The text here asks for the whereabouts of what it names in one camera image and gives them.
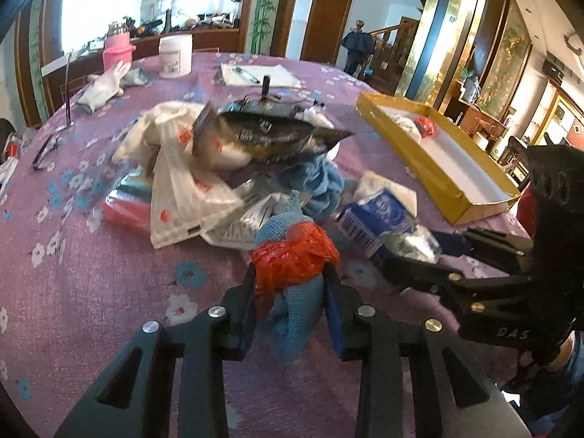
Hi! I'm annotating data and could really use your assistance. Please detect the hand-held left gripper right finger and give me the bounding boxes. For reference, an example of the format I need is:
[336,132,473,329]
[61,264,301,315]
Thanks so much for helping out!
[320,265,532,438]

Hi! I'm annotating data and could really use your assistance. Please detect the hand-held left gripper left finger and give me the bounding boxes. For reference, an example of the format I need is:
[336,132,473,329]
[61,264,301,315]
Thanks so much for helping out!
[55,262,258,438]

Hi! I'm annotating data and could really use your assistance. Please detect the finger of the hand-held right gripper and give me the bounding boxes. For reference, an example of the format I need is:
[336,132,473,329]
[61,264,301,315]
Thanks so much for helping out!
[381,255,534,315]
[431,228,535,275]

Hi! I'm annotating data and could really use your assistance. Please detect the blue knitted cloth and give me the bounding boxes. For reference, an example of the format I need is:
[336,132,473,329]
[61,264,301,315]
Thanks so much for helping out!
[253,191,326,366]

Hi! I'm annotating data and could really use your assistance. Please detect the blue tissue pack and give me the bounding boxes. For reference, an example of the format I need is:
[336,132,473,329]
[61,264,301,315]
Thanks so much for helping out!
[338,187,443,266]

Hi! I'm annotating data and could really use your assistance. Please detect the yellow cardboard box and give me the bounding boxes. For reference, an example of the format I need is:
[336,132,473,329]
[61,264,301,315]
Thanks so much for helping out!
[356,91,522,227]

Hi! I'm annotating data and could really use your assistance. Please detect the blue knit cloth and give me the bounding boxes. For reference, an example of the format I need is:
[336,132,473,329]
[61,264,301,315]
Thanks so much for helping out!
[277,154,346,223]

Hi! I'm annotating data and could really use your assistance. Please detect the white plastic bag red print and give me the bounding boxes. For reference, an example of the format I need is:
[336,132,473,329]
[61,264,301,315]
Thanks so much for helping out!
[112,100,248,250]

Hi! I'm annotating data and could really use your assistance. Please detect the pink packet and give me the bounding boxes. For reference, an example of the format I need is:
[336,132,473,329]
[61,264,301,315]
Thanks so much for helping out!
[103,169,154,238]

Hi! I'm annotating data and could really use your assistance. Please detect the black foil bag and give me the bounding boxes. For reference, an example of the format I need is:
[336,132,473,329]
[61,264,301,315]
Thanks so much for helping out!
[192,100,355,166]

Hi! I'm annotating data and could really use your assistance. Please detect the wooden cabinet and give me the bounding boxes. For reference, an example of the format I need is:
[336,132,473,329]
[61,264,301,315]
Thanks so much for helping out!
[446,99,508,140]

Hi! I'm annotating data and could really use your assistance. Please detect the white printed tissue pack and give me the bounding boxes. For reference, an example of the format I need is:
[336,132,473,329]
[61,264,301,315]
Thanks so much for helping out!
[387,113,423,143]

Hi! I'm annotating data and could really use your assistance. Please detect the person's jeans leg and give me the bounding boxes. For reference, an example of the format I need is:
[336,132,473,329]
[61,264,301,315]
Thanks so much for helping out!
[501,328,584,438]

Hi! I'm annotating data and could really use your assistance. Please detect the landscape painting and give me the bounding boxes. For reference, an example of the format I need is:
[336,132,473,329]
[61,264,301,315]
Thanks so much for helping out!
[476,0,534,120]

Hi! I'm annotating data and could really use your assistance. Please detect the wooden stair railing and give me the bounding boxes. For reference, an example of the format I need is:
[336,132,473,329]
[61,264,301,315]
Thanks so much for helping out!
[365,17,421,93]

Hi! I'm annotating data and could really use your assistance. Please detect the gold pillar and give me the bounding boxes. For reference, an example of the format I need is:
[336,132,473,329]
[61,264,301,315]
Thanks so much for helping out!
[395,0,485,111]

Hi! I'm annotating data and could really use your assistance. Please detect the black electric motor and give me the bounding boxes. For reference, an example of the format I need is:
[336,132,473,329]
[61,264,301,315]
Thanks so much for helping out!
[219,74,327,122]

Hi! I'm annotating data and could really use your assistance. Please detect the white notebook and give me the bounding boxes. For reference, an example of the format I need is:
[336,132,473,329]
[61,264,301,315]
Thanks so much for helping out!
[221,62,303,89]

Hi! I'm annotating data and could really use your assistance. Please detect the dark hanging coat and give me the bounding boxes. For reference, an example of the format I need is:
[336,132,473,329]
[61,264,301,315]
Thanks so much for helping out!
[341,19,376,76]

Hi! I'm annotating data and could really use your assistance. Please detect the grey cloth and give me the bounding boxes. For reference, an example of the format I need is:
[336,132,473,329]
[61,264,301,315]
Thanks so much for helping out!
[120,68,151,88]

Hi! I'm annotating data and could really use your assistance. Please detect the white plastic jar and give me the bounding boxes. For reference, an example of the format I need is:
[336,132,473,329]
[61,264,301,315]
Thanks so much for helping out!
[158,34,194,78]

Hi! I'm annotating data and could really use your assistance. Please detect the white cotton glove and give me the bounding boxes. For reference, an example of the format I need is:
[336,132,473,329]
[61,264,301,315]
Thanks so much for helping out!
[75,60,131,114]

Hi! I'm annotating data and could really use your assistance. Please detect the wooden door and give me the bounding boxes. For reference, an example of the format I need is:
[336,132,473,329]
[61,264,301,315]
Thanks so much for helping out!
[300,0,355,65]

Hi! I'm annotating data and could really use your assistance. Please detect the wooden sideboard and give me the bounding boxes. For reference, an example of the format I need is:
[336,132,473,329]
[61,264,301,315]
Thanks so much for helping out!
[41,26,243,101]

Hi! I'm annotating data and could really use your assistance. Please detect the eyeglasses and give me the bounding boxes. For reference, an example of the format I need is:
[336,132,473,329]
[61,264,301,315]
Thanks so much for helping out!
[32,51,77,172]

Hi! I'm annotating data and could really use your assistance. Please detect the pink cup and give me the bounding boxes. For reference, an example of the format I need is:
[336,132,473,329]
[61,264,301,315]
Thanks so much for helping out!
[103,20,138,72]

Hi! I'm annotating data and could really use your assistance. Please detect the bamboo painted panel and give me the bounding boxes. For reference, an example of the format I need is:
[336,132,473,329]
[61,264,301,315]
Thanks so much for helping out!
[249,0,280,56]

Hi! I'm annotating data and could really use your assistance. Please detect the large wall mirror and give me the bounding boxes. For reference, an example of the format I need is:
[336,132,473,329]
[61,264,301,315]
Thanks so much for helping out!
[16,0,262,124]

